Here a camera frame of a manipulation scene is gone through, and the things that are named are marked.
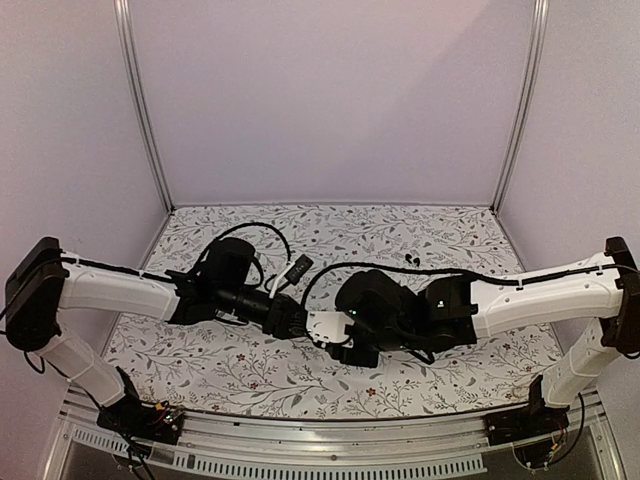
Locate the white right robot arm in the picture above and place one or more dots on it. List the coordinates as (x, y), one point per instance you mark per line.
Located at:
(374, 314)

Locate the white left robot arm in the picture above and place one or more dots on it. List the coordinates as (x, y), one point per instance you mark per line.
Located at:
(48, 280)

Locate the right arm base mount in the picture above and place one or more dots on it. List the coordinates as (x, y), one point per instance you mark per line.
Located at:
(535, 430)

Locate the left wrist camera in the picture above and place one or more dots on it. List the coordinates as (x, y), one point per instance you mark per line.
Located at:
(291, 274)

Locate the front aluminium rail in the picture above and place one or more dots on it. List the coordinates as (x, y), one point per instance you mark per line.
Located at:
(221, 446)

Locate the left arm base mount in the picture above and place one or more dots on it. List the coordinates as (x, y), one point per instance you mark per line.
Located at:
(130, 416)

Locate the right aluminium frame post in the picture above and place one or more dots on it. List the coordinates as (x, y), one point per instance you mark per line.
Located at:
(526, 95)

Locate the left aluminium frame post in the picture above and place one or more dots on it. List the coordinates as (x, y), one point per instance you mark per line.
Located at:
(133, 72)

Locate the aluminium frame post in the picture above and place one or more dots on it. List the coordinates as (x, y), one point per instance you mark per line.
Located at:
(133, 72)
(526, 95)

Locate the floral patterned table mat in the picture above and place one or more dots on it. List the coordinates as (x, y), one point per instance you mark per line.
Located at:
(237, 369)

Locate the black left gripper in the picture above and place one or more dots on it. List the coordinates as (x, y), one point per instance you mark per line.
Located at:
(285, 310)

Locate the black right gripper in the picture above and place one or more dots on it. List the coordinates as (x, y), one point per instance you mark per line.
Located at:
(368, 361)

